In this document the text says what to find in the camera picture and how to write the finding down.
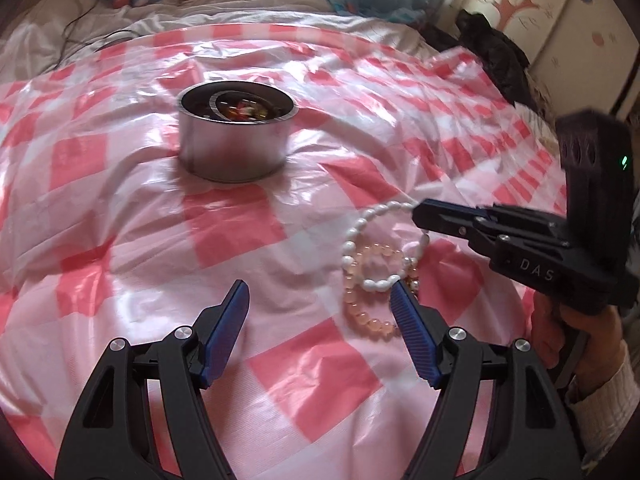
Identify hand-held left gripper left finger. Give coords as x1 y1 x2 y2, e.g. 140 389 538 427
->
54 280 251 480

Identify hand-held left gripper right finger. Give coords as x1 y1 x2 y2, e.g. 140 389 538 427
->
390 280 586 480

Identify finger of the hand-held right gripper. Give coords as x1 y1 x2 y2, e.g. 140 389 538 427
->
412 199 571 263
480 203 572 242

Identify peach bead bracelet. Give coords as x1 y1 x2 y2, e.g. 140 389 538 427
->
342 243 420 342

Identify white pearl bracelet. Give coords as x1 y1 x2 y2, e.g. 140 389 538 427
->
341 200 432 294

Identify round metal tin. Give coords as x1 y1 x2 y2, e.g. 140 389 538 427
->
177 80 300 181

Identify person's right forearm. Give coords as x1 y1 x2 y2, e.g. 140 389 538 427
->
564 341 640 467

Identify person's right hand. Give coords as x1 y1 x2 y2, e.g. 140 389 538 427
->
531 291 625 397

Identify pink checkered plastic sheet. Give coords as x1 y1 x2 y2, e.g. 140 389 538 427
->
0 24 592 480

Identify black clothing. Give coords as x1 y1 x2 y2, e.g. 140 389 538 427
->
425 10 552 117

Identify tree-print wardrobe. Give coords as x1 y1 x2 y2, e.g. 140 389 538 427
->
450 0 640 127

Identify white striped bedsheet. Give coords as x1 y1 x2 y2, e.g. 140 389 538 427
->
0 0 451 77

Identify black cable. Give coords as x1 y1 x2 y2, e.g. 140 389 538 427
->
50 0 137 69

